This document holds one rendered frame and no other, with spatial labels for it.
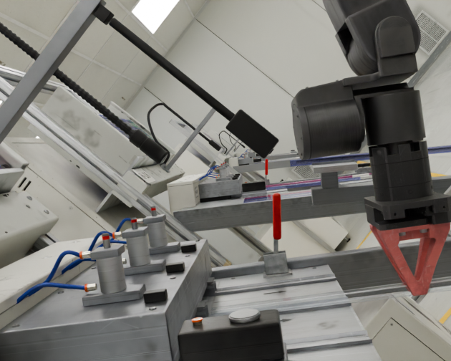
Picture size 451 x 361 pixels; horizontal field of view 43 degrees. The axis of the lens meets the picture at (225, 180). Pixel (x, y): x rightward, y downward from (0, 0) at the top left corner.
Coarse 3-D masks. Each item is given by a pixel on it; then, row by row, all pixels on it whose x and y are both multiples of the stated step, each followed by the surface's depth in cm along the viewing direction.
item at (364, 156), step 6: (432, 150) 96; (438, 150) 95; (444, 150) 95; (450, 150) 95; (330, 156) 97; (336, 156) 97; (342, 156) 97; (348, 156) 97; (354, 156) 97; (360, 156) 97; (366, 156) 97; (294, 162) 98; (300, 162) 98; (306, 162) 98; (312, 162) 98; (318, 162) 98
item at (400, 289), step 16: (368, 288) 59; (384, 288) 59; (400, 288) 58; (432, 288) 58; (448, 288) 58; (240, 304) 60; (256, 304) 59; (272, 304) 59; (288, 304) 59; (304, 304) 59; (320, 304) 59
